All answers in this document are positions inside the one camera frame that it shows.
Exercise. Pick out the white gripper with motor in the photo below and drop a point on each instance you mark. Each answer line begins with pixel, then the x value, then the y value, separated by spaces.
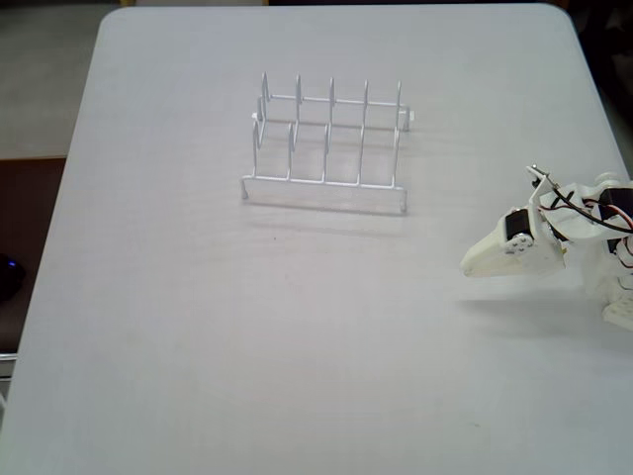
pixel 499 254

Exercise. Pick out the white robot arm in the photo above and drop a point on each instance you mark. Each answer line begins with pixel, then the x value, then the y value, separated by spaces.
pixel 588 262

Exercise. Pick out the black computer mouse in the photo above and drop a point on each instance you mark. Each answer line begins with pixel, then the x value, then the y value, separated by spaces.
pixel 10 277

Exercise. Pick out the wrist camera on white bracket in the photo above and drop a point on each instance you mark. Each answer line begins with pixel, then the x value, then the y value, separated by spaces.
pixel 538 190

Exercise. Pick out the grey metal frame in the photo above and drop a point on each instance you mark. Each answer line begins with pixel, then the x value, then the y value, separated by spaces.
pixel 6 368

